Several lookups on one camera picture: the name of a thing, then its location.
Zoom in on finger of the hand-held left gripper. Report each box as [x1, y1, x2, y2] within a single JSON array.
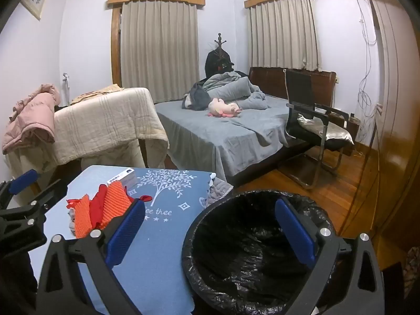
[[0, 170, 39, 209], [15, 179, 68, 227]]

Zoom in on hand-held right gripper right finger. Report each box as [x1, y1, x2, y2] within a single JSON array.
[[274, 198, 385, 315]]

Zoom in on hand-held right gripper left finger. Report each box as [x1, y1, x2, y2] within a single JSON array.
[[35, 197, 146, 315]]

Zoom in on orange mesh cloth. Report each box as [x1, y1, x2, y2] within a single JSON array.
[[67, 182, 136, 238]]

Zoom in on red cloth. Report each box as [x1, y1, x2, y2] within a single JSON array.
[[67, 184, 153, 230]]

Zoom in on trash bin with black bag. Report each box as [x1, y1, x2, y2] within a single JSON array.
[[181, 189, 348, 315]]

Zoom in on blue tree-print tablecloth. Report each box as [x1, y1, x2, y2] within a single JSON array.
[[43, 165, 215, 315]]

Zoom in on white box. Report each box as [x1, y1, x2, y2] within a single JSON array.
[[107, 167, 137, 187]]

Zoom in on pink jacket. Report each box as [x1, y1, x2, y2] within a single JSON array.
[[3, 83, 61, 154]]

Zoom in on grey quilted mat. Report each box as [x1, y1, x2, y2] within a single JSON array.
[[200, 177, 234, 209]]

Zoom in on beige blanket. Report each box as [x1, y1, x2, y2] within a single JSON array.
[[7, 87, 170, 173]]

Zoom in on silver cushion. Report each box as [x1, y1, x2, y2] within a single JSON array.
[[297, 113, 355, 146]]

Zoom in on folded tan cloth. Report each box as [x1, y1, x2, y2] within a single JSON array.
[[70, 84, 123, 106]]

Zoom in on wooden nightstand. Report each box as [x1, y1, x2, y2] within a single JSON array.
[[335, 112, 360, 156]]

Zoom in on wooden bed with grey sheet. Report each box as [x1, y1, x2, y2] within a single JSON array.
[[154, 66, 338, 184]]

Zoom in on patterned cloth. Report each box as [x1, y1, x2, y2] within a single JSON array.
[[403, 248, 420, 289]]

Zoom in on black office chair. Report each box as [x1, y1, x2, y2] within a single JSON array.
[[284, 69, 355, 189]]

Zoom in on pink plush toy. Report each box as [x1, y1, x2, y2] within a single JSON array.
[[207, 98, 243, 118]]

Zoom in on dark clothes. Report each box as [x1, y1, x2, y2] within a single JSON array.
[[182, 82, 212, 111]]

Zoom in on grey duvet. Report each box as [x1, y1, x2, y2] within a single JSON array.
[[202, 71, 268, 110]]

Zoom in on wooden wardrobe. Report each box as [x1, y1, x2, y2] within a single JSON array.
[[364, 0, 420, 263]]

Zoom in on wide beige curtain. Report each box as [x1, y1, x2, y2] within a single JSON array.
[[120, 0, 200, 104]]

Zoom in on black hanging clothes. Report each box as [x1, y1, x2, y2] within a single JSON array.
[[205, 49, 235, 79]]

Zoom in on narrow beige curtain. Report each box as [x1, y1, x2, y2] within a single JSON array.
[[250, 0, 320, 72]]

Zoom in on wooden coat rack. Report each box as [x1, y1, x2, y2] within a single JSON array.
[[213, 33, 232, 73]]

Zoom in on white wall cables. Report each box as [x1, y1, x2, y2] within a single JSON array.
[[356, 0, 383, 138]]

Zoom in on wooden window frame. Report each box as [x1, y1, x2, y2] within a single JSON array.
[[111, 5, 123, 87]]

